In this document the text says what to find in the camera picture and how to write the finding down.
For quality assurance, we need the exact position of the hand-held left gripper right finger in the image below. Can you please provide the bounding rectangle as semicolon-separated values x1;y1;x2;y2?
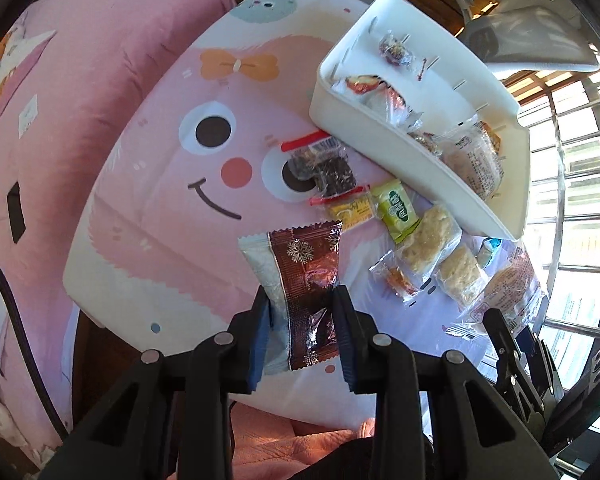
330;285;556;480

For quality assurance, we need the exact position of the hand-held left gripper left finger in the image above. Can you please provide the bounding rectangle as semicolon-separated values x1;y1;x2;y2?
40;287;273;480

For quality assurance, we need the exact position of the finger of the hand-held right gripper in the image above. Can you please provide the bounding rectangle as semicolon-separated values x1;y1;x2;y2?
517;327;566;411
481;308;548;428

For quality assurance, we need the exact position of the large clear bread packet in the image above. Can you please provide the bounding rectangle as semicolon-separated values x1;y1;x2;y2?
445;247;548;338

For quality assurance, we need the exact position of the brown snowflake snack packet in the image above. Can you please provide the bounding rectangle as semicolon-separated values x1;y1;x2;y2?
237;220;346;376

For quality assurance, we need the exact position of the rice cracker packet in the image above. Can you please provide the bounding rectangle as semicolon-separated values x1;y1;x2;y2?
395;202;463;283
435;245;491;311

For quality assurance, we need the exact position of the small clear orange packet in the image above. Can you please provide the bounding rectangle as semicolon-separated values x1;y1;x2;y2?
369;250;423;303

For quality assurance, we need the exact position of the blue snack packet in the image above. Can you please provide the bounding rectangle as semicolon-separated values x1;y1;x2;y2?
475;237;503;268

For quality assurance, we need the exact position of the yellow snack packet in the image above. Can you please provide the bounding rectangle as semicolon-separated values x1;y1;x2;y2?
327;191;378;233

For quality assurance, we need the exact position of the green snack packet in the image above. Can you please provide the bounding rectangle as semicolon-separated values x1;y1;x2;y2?
372;179;423;246

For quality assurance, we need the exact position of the pale bread packet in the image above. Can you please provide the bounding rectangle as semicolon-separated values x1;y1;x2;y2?
437;120;506;201

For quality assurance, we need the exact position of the white plastic bin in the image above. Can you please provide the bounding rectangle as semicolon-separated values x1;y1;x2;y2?
309;0;532;241

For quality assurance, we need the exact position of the red white snack packet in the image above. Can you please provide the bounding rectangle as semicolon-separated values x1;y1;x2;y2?
330;74;423;128

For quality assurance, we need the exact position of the dark red candy packet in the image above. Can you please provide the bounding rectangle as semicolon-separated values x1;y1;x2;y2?
377;30;428;81

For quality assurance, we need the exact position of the peach fleece cloth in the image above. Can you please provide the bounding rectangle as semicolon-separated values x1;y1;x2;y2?
230;402;381;480

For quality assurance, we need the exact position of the person's dark clothing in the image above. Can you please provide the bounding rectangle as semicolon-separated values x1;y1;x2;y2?
290;437;431;480

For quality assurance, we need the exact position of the cartoon printed tablecloth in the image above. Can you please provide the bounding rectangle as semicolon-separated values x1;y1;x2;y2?
62;0;551;396

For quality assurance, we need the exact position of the metal window grille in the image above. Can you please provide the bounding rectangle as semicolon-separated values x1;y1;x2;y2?
495;60;600;480

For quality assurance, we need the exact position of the grey office chair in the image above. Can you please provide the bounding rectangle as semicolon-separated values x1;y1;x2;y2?
425;0;600;73

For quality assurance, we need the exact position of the black cable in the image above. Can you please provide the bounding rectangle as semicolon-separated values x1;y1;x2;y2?
0;235;68;433

